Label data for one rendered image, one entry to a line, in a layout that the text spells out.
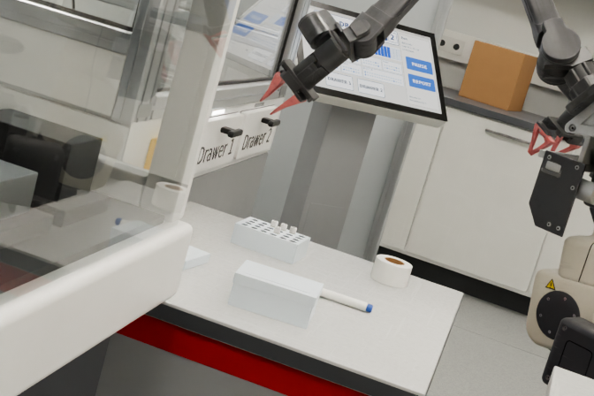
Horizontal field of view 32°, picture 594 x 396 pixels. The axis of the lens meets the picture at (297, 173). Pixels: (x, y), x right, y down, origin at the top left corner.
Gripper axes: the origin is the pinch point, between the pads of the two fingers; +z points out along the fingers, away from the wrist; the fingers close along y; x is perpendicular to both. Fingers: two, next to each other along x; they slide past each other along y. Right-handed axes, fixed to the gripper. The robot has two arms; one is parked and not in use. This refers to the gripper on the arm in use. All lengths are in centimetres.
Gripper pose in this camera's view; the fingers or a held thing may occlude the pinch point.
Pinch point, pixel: (268, 105)
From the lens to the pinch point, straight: 220.9
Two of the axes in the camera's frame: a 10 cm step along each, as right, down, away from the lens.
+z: -7.6, 5.9, 2.6
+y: -6.1, -7.9, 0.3
